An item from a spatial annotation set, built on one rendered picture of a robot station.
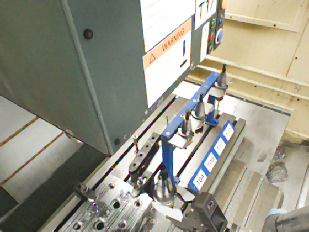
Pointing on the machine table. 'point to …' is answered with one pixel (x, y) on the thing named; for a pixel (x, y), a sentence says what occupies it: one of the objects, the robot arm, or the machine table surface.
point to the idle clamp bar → (153, 143)
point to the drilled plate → (105, 200)
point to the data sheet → (163, 18)
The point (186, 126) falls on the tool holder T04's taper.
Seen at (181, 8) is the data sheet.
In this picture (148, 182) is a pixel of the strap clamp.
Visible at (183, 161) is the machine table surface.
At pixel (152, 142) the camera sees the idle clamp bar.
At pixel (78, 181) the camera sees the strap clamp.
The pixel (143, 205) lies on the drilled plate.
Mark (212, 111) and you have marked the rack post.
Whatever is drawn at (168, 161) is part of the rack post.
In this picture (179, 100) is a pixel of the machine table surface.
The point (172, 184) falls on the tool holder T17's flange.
